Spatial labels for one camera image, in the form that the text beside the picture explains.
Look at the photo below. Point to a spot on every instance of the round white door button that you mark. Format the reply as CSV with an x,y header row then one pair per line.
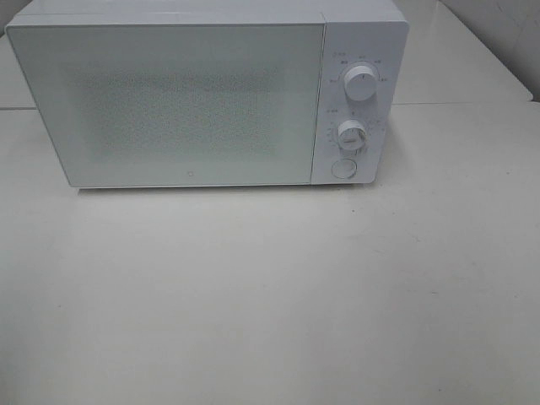
x,y
344,169

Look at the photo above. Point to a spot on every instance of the white timer knob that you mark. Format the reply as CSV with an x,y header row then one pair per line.
x,y
351,135

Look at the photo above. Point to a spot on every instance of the white upper power knob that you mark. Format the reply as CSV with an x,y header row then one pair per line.
x,y
360,82

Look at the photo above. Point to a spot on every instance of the white microwave oven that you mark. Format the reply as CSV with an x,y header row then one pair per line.
x,y
374,32

